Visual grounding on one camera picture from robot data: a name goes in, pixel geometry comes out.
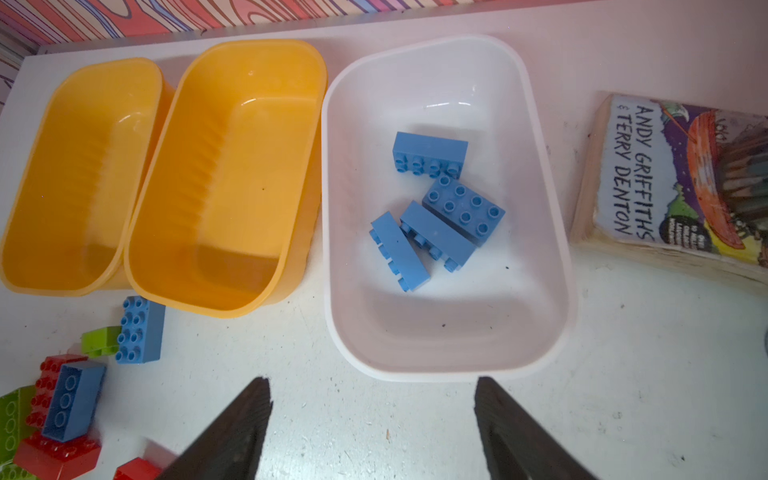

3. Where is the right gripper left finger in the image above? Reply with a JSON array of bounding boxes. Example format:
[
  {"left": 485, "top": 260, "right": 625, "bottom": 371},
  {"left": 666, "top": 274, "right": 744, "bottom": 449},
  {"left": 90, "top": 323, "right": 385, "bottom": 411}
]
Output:
[{"left": 159, "top": 377, "right": 273, "bottom": 480}]

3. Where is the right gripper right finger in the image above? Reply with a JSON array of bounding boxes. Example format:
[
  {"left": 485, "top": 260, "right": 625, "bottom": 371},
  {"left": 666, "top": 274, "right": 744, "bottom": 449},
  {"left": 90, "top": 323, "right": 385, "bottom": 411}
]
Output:
[{"left": 474, "top": 377, "right": 594, "bottom": 479}]

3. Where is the blue lego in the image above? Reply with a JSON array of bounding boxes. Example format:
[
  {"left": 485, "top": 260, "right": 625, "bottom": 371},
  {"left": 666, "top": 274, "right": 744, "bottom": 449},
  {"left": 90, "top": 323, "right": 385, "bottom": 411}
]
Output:
[
  {"left": 115, "top": 295, "right": 166, "bottom": 364},
  {"left": 42, "top": 360, "right": 106, "bottom": 443},
  {"left": 392, "top": 132, "right": 469, "bottom": 180},
  {"left": 400, "top": 201, "right": 476, "bottom": 272},
  {"left": 369, "top": 212, "right": 430, "bottom": 292},
  {"left": 422, "top": 174, "right": 505, "bottom": 247}
]

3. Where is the white plastic bin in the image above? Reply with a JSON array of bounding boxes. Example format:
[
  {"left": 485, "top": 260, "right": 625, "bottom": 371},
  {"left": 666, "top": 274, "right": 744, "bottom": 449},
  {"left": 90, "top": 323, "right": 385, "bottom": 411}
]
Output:
[{"left": 322, "top": 35, "right": 577, "bottom": 382}]

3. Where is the small green lego by bins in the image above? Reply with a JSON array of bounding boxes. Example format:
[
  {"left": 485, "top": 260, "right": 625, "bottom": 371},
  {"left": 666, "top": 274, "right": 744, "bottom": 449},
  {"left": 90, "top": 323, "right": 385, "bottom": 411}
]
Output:
[{"left": 81, "top": 326, "right": 122, "bottom": 358}]

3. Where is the red lego left pile flat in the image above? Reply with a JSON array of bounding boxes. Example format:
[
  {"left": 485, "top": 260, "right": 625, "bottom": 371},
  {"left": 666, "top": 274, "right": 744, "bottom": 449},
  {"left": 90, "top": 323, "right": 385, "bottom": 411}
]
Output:
[{"left": 13, "top": 432, "right": 101, "bottom": 480}]

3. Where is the red lego left pile upright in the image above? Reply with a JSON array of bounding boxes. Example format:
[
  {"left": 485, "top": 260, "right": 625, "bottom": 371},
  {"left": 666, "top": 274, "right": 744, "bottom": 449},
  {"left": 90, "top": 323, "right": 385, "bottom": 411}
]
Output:
[{"left": 25, "top": 354, "right": 88, "bottom": 430}]

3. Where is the green lego left upper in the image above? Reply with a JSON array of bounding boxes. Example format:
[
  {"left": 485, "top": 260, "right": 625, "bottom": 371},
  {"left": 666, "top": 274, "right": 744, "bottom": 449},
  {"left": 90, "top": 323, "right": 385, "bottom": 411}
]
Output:
[{"left": 1, "top": 385, "right": 36, "bottom": 479}]

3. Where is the middle yellow plastic bin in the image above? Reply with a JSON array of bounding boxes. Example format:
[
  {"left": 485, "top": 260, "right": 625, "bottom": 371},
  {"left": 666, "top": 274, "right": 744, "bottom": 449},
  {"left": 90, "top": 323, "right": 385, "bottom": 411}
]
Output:
[{"left": 125, "top": 40, "right": 328, "bottom": 319}]

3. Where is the yellow plastic bin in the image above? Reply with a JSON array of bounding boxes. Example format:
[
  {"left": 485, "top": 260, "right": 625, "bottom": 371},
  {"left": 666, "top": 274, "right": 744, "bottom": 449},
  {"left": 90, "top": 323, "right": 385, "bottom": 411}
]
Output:
[
  {"left": 1, "top": 58, "right": 174, "bottom": 297},
  {"left": 125, "top": 40, "right": 328, "bottom": 319}
]

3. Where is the left yellow plastic bin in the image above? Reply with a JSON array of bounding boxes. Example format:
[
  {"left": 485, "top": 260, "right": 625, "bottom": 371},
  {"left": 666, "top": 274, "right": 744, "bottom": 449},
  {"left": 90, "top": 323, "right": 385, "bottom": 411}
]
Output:
[{"left": 1, "top": 58, "right": 174, "bottom": 297}]

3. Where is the paperback book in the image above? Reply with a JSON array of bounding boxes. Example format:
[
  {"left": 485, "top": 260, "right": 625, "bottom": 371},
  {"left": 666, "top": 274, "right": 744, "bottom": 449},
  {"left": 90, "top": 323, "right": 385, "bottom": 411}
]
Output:
[{"left": 570, "top": 94, "right": 767, "bottom": 288}]

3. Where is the cup of pencils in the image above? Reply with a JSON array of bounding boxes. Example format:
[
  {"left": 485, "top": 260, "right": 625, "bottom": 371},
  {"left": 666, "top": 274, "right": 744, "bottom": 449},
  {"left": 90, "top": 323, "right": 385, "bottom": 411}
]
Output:
[{"left": 716, "top": 124, "right": 767, "bottom": 236}]

